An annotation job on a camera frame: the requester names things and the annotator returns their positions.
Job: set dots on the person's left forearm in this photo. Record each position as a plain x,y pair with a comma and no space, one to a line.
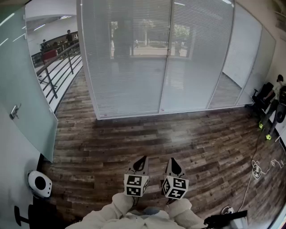
116,205

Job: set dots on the frosted glass door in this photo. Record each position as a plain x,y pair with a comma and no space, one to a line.
22,89

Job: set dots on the person's right forearm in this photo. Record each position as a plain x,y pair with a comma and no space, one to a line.
181,210

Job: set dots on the red sofa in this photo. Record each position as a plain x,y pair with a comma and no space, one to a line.
50,56

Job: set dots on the black round speaker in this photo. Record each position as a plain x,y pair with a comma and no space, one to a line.
279,115

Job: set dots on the person's white fleece jacket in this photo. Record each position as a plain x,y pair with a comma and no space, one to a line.
138,222

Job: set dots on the person's blue jeans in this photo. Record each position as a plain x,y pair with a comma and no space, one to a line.
150,210

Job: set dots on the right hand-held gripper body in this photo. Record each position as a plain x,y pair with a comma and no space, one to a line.
176,187

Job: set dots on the black equipment bar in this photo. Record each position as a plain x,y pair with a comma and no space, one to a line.
223,218

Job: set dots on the dark metal railing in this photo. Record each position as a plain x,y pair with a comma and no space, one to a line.
51,83

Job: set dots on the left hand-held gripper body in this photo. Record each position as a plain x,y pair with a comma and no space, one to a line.
134,184

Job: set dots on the black office chair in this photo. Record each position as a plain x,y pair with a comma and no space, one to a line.
266,94

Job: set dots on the glass window with white blinds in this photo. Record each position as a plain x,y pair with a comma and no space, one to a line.
192,78
241,44
125,89

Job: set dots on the glass door with blinds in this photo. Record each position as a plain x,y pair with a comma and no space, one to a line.
129,115

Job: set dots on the white power strip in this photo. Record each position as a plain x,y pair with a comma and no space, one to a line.
257,172

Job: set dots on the white round floor device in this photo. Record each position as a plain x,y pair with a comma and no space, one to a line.
228,210

